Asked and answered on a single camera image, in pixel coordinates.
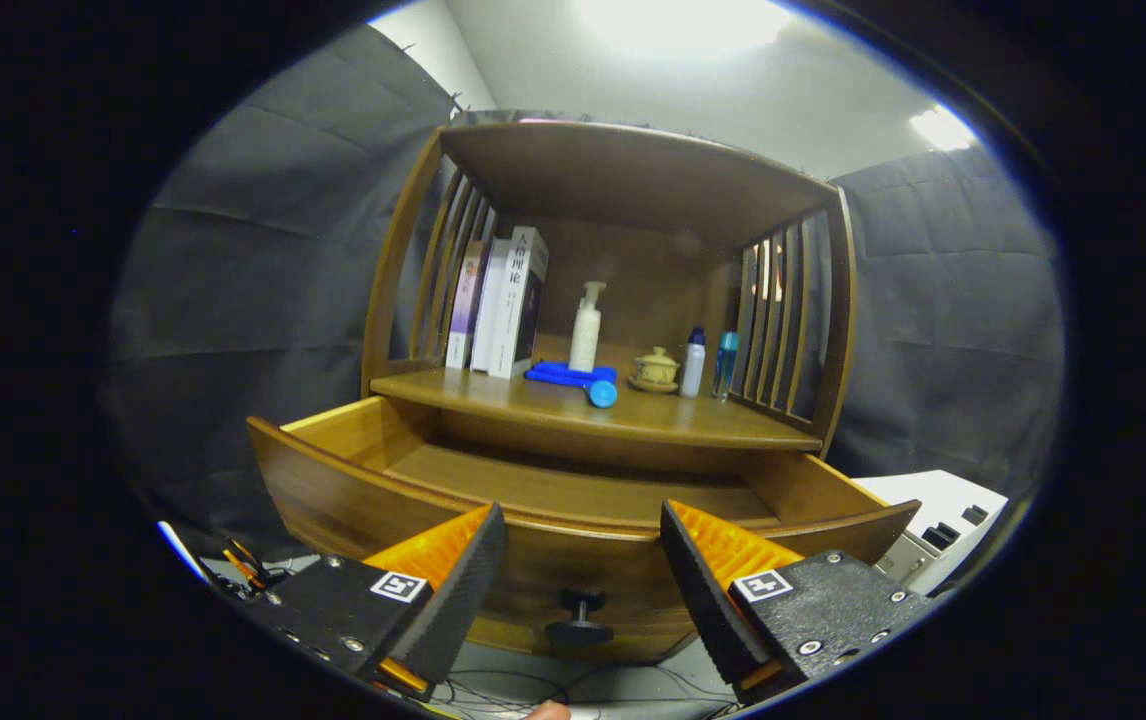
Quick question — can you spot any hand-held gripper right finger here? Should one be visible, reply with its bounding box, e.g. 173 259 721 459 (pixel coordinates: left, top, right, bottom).
659 500 934 706

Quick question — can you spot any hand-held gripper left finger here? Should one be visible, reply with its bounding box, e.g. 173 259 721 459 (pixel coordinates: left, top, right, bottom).
233 500 509 701

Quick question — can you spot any wooden drawer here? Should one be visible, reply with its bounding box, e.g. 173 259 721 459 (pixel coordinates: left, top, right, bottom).
246 395 922 661

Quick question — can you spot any wooden countertop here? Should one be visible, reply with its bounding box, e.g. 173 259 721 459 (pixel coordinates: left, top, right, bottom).
370 340 824 453

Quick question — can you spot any white filing cabinet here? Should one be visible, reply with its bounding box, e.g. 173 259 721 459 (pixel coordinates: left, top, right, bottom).
851 470 1009 596

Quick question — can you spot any wooden cabinet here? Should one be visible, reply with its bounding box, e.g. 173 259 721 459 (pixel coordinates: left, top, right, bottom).
361 120 856 666

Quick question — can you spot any white bottle with blue cap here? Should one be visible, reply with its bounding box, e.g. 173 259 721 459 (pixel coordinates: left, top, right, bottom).
681 326 707 399

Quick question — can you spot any beige lidded teacup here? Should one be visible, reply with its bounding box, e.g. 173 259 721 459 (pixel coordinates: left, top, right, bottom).
629 346 682 395

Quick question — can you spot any blue folded cloth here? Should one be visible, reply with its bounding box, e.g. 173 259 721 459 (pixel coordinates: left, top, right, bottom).
524 360 619 389

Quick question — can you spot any teal bottle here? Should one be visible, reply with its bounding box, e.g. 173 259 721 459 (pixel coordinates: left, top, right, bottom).
712 331 740 403

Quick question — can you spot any thin white book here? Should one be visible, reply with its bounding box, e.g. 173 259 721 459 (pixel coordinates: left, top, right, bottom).
471 238 514 376

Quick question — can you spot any white pump bottle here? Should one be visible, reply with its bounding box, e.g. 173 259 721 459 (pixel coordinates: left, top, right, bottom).
569 281 607 374

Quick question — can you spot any purple book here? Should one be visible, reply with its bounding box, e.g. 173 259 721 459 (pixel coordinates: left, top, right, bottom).
445 240 486 371

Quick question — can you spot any rectangular ceiling light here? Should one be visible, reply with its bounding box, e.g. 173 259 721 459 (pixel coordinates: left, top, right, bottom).
908 103 979 153

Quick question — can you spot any round ceiling light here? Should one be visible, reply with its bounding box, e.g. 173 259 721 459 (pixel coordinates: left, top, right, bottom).
578 0 794 56

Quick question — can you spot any orange and black wire bundle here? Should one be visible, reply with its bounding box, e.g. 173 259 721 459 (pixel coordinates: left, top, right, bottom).
218 535 294 596

